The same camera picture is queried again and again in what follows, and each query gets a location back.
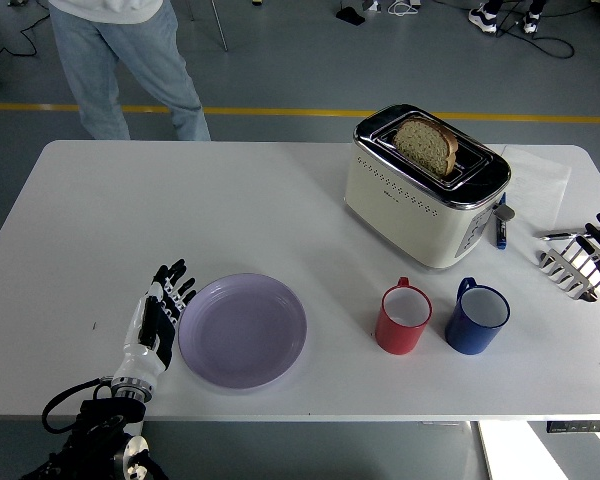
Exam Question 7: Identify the black and silver pen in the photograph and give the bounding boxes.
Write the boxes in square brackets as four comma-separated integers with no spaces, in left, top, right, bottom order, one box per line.
[533,228,594,242]

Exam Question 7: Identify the white table leg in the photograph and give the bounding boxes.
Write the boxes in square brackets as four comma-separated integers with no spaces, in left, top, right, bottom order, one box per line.
[476,421,499,480]
[107,421,144,480]

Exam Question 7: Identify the red mug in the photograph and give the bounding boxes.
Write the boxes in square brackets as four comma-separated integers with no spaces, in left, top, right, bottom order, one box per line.
[374,276,434,356]

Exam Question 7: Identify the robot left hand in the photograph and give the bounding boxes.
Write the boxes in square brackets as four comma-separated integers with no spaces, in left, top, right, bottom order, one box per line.
[112,258,198,389]

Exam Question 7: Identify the cream and chrome toaster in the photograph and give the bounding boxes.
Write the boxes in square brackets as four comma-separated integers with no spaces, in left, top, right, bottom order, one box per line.
[343,103,516,272]

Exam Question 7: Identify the metal-legged chair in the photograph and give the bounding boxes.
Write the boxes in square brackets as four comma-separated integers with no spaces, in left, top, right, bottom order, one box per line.
[186,0,230,52]

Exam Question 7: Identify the white paper sheet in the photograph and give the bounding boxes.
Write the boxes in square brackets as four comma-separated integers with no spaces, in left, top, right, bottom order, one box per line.
[499,144,574,231]

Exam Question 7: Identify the black table control panel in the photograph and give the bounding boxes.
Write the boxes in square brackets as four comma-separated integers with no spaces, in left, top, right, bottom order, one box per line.
[546,421,600,434]

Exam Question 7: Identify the blue marker pen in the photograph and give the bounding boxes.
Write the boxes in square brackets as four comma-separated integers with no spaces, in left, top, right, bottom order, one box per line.
[490,192,510,251]

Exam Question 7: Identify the purple plate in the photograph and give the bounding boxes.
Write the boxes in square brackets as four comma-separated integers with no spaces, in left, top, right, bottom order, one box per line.
[177,272,309,391]

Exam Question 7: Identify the thick black floor cable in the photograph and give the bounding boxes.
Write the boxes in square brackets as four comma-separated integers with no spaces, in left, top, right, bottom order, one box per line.
[497,9,576,60]

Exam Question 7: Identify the person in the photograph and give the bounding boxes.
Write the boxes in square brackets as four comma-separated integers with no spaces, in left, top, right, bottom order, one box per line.
[47,0,212,142]
[467,0,551,35]

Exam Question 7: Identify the blue mug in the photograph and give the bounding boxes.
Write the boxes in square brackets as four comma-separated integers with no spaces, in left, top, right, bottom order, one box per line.
[444,277,511,356]

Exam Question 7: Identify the thin black floor cable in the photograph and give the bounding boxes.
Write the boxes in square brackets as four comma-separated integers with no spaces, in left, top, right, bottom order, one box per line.
[0,0,54,59]

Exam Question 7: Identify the brown bread slice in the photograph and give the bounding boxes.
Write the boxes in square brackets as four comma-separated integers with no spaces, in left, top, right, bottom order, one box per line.
[391,115,460,178]

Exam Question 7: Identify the black foot pedal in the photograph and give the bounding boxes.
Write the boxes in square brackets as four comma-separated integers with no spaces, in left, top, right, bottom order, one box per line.
[335,5,366,26]

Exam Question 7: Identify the silver metal toast rack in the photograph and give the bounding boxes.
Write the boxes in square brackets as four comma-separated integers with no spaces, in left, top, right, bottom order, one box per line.
[537,234,600,303]

